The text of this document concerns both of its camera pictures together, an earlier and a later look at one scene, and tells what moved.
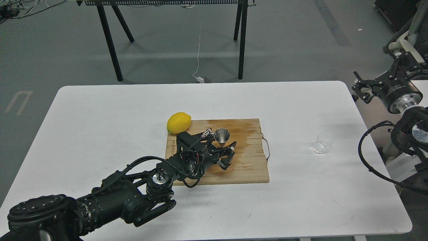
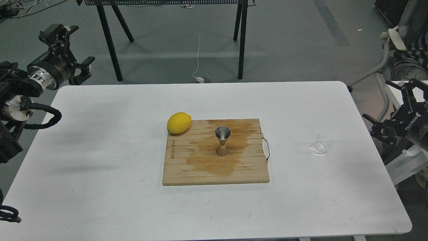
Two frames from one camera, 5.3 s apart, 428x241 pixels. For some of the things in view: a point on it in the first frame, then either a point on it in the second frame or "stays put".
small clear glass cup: (324, 140) stays put
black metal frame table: (241, 17) stays put
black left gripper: (195, 153) to (54, 67)
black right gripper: (400, 95) to (411, 120)
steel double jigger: (221, 136) stays put
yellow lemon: (178, 122) stays put
